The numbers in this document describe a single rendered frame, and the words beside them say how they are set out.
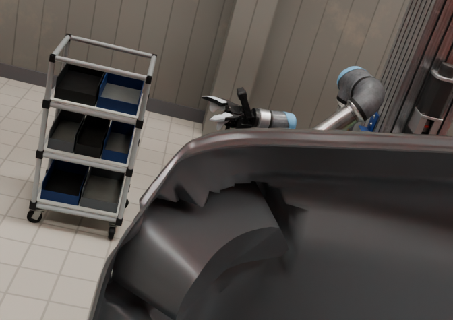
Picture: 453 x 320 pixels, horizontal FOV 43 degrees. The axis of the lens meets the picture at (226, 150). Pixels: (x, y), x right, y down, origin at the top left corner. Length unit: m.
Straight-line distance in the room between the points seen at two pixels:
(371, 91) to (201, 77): 3.01
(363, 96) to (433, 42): 0.34
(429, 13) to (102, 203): 1.99
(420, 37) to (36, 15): 3.49
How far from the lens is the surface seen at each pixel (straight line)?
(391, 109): 2.30
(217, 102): 2.11
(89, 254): 3.24
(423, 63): 2.27
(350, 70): 2.22
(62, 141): 3.16
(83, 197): 3.30
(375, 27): 5.01
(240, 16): 4.54
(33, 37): 5.10
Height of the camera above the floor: 1.97
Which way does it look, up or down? 25 degrees down
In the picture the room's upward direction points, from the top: 16 degrees clockwise
